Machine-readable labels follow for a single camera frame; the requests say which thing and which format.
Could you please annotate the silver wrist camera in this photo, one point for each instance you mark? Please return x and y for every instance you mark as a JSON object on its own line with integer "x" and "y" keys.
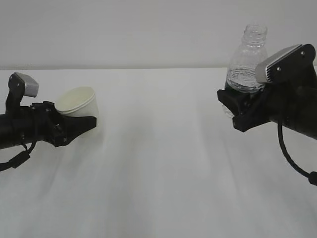
{"x": 264, "y": 68}
{"x": 31, "y": 86}

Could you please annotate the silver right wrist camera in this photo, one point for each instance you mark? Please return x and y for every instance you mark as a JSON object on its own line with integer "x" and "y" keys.
{"x": 264, "y": 68}

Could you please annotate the clear water bottle green label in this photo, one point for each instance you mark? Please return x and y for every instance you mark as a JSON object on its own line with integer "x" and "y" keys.
{"x": 241, "y": 70}

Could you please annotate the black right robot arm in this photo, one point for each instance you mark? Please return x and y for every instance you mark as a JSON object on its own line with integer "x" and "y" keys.
{"x": 289, "y": 95}

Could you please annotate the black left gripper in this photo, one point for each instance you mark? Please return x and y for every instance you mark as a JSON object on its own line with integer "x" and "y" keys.
{"x": 42, "y": 122}

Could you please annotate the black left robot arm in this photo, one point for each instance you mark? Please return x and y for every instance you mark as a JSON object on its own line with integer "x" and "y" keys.
{"x": 7, "y": 135}

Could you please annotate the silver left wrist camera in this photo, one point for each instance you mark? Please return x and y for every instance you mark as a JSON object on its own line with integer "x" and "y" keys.
{"x": 31, "y": 86}

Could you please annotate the white paper cup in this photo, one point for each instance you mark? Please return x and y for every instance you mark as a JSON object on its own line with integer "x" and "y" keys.
{"x": 78, "y": 102}

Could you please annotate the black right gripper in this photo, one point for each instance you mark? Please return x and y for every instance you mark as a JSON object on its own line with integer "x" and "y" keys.
{"x": 288, "y": 100}

